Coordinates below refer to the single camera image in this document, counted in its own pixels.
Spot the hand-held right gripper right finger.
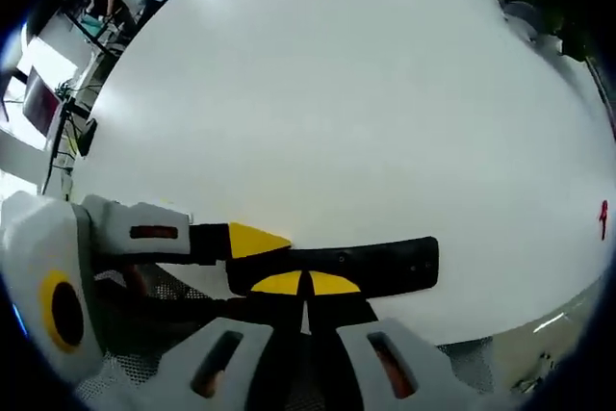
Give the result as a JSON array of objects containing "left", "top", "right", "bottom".
[{"left": 307, "top": 270, "right": 482, "bottom": 411}]

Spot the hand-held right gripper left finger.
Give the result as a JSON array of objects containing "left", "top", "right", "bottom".
[{"left": 103, "top": 270, "right": 307, "bottom": 411}]

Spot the black remote control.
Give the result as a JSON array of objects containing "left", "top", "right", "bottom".
[{"left": 224, "top": 236, "right": 440, "bottom": 298}]

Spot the dark computer monitor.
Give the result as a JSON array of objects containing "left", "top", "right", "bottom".
[{"left": 22, "top": 66, "right": 66, "bottom": 140}]

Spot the red plastic clamp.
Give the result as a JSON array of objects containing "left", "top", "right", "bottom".
[{"left": 596, "top": 198, "right": 612, "bottom": 242}]

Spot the grey plant pot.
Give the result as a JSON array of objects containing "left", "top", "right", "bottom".
[{"left": 502, "top": 0, "right": 565, "bottom": 55}]

